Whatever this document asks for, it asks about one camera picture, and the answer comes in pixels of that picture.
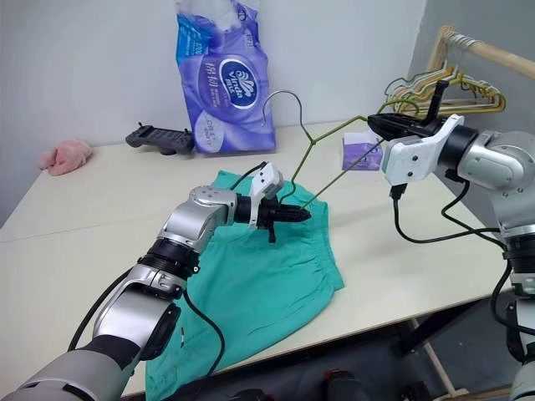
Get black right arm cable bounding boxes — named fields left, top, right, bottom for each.
left=390, top=173, right=528, bottom=364

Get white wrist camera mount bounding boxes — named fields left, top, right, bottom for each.
left=247, top=162, right=287, bottom=230
left=382, top=114, right=465, bottom=185

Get small purple tissue box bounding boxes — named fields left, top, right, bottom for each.
left=341, top=129, right=385, bottom=172

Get dark grey handheld controller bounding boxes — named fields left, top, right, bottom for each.
left=125, top=122, right=196, bottom=156

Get dark rounded shape red mark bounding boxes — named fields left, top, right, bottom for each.
left=320, top=367, right=369, bottom=401

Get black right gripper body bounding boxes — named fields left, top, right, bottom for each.
left=395, top=81, right=449, bottom=140

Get white wire hanger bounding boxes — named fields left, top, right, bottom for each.
left=400, top=35, right=499, bottom=110

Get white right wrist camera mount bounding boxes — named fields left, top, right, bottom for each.
left=382, top=114, right=465, bottom=185

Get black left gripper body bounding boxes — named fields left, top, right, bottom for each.
left=257, top=196, right=290, bottom=246

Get pale wooden leg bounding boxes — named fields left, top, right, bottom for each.
left=411, top=319, right=473, bottom=397

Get pink plush cloth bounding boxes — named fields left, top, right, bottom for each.
left=39, top=140, right=94, bottom=176

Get purple tissue paper pack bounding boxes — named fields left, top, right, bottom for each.
left=172, top=0, right=278, bottom=155

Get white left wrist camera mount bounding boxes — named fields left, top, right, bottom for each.
left=247, top=162, right=287, bottom=230

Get black table frame bracket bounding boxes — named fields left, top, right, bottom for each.
left=388, top=298, right=491, bottom=357

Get green shorts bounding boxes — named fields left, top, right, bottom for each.
left=144, top=169, right=347, bottom=398

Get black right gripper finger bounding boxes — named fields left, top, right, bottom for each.
left=369, top=120, right=401, bottom=140
left=366, top=112, right=401, bottom=127

